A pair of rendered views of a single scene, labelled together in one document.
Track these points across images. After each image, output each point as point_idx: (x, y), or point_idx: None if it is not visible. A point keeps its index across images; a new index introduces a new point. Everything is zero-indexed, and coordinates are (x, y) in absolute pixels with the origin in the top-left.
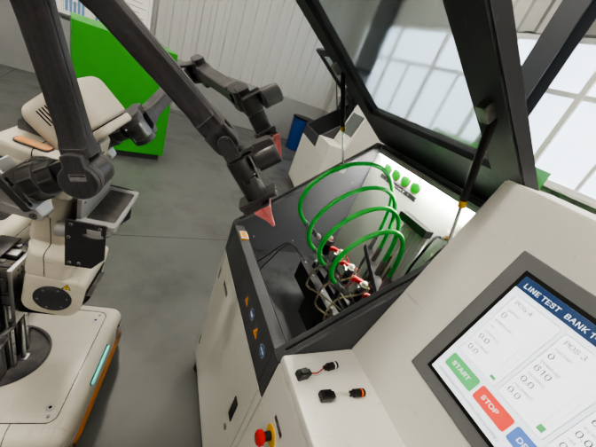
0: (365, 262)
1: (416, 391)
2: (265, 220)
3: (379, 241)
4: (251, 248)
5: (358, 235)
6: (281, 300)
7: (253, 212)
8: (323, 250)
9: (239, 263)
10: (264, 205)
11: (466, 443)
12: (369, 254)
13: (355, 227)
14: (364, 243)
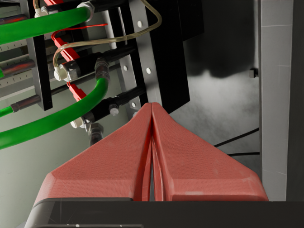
0: (72, 96)
1: None
2: (178, 124)
3: (28, 112)
4: (263, 179)
5: (64, 145)
6: (229, 60)
7: (279, 201)
8: (106, 106)
9: (301, 155)
10: (84, 225)
11: None
12: (38, 81)
13: (65, 162)
14: (60, 127)
